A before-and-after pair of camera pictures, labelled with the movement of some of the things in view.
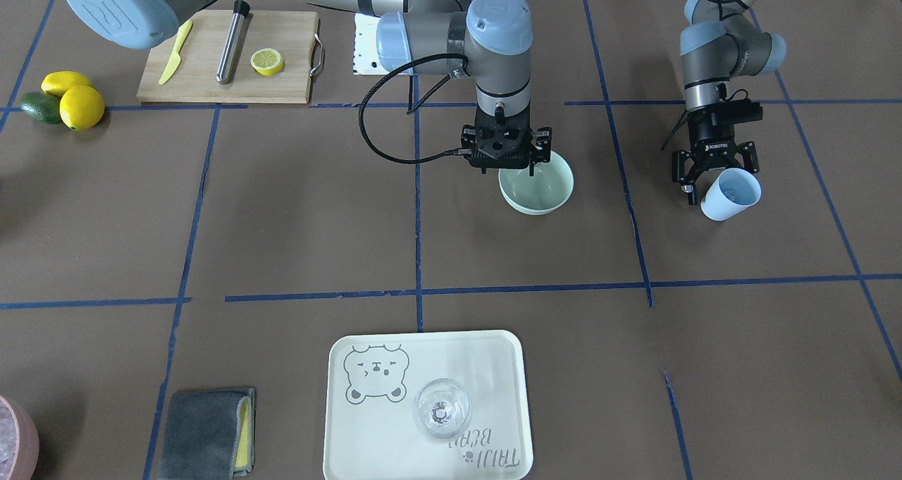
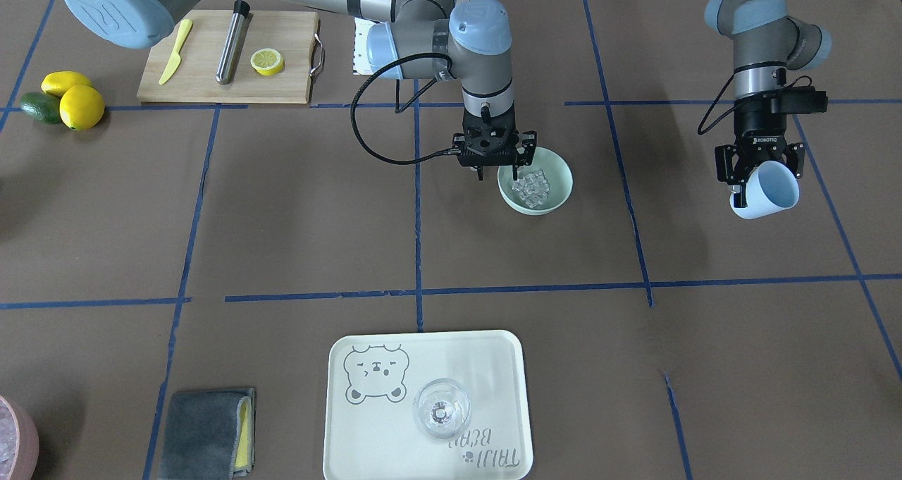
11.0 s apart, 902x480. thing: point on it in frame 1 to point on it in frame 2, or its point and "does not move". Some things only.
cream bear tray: (371, 432) does not move
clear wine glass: (442, 408) does not move
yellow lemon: (57, 83) does not move
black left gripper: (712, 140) to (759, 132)
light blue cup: (733, 191) to (771, 187)
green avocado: (41, 107) does not move
